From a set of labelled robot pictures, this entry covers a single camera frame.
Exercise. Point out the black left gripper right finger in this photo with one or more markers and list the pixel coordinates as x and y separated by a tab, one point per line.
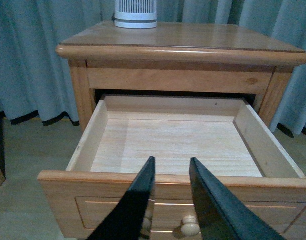
220	215

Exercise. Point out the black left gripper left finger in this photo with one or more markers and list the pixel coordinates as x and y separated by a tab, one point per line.
131	218

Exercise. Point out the wooden drawer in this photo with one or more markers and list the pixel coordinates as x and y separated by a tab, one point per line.
225	135

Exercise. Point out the wooden nightstand cabinet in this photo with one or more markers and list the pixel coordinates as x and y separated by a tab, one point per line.
179	57

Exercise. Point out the light grey curtain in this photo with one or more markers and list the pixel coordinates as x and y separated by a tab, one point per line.
35	81

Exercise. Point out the white slatted air purifier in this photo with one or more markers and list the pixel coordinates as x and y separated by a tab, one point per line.
135	14

